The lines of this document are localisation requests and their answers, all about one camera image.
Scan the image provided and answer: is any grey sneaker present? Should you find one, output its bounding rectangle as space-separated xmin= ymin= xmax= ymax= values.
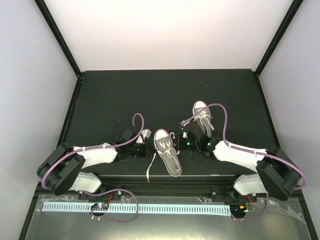
xmin=146 ymin=129 xmax=183 ymax=183
xmin=192 ymin=100 xmax=215 ymax=138

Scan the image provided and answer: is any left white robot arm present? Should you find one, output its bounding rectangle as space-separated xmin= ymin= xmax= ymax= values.
xmin=36 ymin=128 xmax=152 ymax=200

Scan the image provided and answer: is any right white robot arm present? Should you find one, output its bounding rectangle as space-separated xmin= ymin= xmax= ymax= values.
xmin=178 ymin=122 xmax=302 ymax=202

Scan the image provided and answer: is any left small circuit board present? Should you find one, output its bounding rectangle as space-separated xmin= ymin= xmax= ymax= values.
xmin=90 ymin=203 xmax=109 ymax=211

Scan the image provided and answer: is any small circuit board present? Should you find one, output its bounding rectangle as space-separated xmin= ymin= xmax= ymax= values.
xmin=90 ymin=203 xmax=109 ymax=211
xmin=235 ymin=205 xmax=248 ymax=212

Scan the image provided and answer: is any right small circuit board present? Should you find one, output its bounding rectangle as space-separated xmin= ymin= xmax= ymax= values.
xmin=235 ymin=205 xmax=248 ymax=212

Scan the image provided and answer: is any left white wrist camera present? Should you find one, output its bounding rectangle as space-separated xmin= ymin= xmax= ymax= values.
xmin=136 ymin=129 xmax=152 ymax=144

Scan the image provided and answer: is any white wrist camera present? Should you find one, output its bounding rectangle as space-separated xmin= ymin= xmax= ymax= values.
xmin=136 ymin=129 xmax=152 ymax=144
xmin=179 ymin=119 xmax=191 ymax=130

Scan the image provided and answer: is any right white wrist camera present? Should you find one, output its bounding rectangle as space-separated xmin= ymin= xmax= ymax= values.
xmin=179 ymin=119 xmax=191 ymax=130

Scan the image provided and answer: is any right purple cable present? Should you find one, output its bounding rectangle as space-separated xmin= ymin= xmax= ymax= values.
xmin=179 ymin=102 xmax=308 ymax=222

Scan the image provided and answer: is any purple cable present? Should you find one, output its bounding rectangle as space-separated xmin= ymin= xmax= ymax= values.
xmin=41 ymin=113 xmax=140 ymax=223
xmin=179 ymin=102 xmax=308 ymax=222

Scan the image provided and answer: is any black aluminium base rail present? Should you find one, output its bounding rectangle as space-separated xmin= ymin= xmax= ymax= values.
xmin=93 ymin=175 xmax=257 ymax=204

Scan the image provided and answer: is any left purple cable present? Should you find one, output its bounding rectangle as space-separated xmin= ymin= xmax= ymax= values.
xmin=41 ymin=113 xmax=140 ymax=223

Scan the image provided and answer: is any white slotted cable duct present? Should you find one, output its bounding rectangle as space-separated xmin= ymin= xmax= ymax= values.
xmin=41 ymin=202 xmax=231 ymax=217

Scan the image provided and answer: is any left black frame post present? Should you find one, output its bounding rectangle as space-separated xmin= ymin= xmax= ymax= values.
xmin=34 ymin=0 xmax=82 ymax=77

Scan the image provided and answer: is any black frame post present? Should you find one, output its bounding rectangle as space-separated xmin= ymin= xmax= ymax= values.
xmin=254 ymin=0 xmax=304 ymax=77
xmin=34 ymin=0 xmax=82 ymax=77

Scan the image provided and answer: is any right black frame post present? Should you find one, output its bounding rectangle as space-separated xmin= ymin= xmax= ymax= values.
xmin=254 ymin=0 xmax=304 ymax=77

